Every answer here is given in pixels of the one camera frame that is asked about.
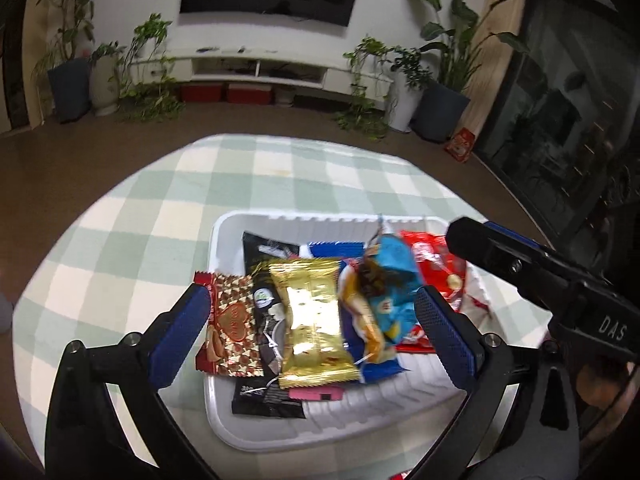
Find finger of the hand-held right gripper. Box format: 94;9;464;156
482;220;611;288
445;217;577;312

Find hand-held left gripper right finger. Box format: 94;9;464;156
407;285;581;480

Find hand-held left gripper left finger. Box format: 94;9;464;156
45;284;221;480

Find red chocolate ball packet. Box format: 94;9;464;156
395;230;468;353

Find blue roll cake packet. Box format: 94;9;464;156
306;241;405;385

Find light blue snack packet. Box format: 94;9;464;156
360;215;423;356

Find black snack packet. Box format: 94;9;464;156
231;231;307;420

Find white plastic tray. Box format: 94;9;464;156
202;211;496;455

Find gold snack packet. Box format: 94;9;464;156
268;256;362;390

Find pink snack packet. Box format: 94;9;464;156
289;385;345;402

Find person's right hand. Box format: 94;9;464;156
576;357;640;407

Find red gold heart packet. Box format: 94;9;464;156
194;270;265;377

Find red paper bag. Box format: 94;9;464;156
444;127;476;163

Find glass sliding door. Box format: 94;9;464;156
475;0;640;281

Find green checked tablecloth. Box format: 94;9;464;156
11;133;556;480

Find broad leaf plant dark pot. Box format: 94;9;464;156
402;0;531;143

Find vine plant white pot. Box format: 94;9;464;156
332;35;432;141

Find beige curtain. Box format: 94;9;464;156
467;0;532;131

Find trailing green plant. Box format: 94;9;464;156
117;12;186;123

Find red storage box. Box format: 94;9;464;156
180;82;223;104
226;83;273;106

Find small plant white pot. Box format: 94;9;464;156
89;42;126;117

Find tall leafy plant dark pot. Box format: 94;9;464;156
32;0;98;123

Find white television cabinet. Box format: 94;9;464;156
127;49;396;98

